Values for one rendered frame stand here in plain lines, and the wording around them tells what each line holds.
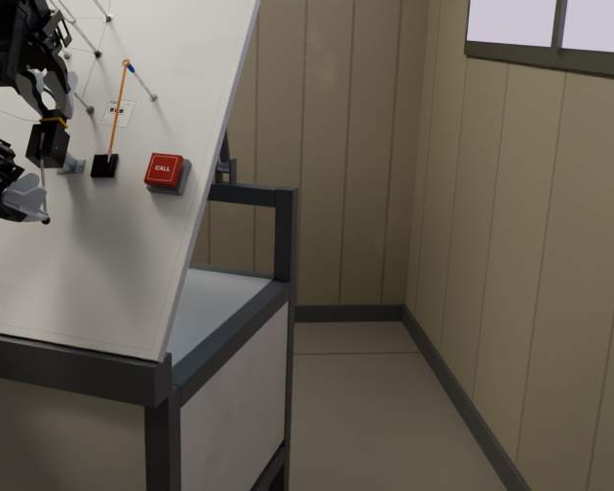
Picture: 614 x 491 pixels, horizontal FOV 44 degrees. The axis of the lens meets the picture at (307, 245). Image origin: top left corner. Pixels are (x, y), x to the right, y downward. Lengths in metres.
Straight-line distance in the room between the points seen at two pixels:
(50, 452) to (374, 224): 2.39
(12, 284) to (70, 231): 0.12
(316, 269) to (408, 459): 1.22
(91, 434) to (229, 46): 0.65
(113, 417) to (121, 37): 0.63
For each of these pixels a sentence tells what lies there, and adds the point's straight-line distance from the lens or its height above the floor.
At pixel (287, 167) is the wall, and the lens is 3.35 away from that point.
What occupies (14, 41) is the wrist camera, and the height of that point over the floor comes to 1.29.
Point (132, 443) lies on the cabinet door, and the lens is 1.23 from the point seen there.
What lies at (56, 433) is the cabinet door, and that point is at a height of 0.70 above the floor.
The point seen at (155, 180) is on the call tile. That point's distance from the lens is 1.16.
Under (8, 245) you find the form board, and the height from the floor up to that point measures 0.98.
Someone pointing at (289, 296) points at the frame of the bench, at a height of 0.77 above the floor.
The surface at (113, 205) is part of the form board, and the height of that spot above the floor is 1.05.
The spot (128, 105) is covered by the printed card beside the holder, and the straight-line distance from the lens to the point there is 1.29.
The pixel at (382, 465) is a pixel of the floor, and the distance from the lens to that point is 2.52.
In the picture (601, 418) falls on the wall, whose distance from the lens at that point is 1.95.
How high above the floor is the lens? 1.33
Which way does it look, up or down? 16 degrees down
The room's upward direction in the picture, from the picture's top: 2 degrees clockwise
